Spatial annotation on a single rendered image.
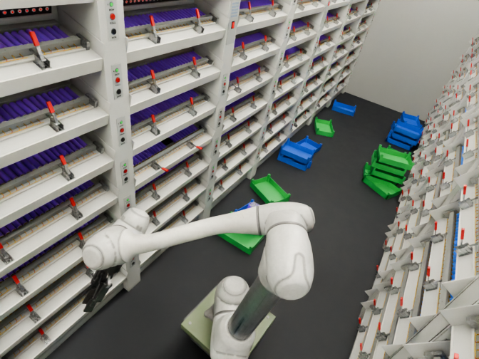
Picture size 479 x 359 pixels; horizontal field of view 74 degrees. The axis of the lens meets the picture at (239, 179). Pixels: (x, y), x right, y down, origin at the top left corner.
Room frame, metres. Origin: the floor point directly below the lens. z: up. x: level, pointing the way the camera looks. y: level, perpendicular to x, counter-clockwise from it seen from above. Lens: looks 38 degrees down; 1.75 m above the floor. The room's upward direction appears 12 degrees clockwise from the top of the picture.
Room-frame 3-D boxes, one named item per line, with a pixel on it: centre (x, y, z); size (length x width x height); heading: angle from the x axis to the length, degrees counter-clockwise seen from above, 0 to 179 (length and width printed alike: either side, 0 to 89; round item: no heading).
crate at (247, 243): (1.56, -0.08, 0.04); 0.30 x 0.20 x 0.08; 65
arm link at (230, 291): (0.81, -0.08, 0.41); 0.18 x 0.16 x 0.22; 6
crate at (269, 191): (2.10, -0.27, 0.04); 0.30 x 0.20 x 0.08; 40
